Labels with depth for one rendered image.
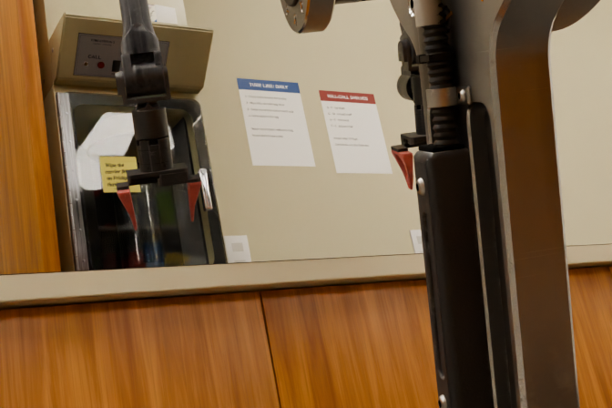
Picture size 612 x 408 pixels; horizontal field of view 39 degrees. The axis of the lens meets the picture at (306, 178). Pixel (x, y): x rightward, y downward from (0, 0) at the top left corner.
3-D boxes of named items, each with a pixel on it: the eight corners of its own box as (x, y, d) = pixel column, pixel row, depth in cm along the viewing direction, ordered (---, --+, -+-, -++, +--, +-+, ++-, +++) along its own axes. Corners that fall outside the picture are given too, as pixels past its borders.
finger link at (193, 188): (162, 220, 153) (156, 169, 151) (202, 215, 155) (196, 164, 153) (165, 229, 147) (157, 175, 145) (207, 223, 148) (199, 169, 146)
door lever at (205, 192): (205, 218, 177) (194, 218, 176) (198, 175, 180) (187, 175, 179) (216, 209, 173) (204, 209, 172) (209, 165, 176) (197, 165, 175)
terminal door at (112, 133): (79, 287, 159) (57, 93, 172) (228, 278, 175) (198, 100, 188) (81, 286, 159) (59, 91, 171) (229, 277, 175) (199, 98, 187)
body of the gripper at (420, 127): (400, 143, 160) (396, 104, 159) (452, 137, 162) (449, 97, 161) (412, 147, 154) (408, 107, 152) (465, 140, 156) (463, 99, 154)
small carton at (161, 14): (147, 40, 183) (143, 15, 185) (168, 44, 186) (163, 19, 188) (158, 28, 180) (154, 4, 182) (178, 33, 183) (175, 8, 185)
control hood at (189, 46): (52, 84, 172) (46, 40, 175) (199, 94, 189) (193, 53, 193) (67, 56, 163) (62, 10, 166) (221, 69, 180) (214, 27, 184)
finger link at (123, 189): (123, 227, 152) (115, 175, 150) (163, 220, 153) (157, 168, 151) (123, 235, 145) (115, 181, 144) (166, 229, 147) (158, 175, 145)
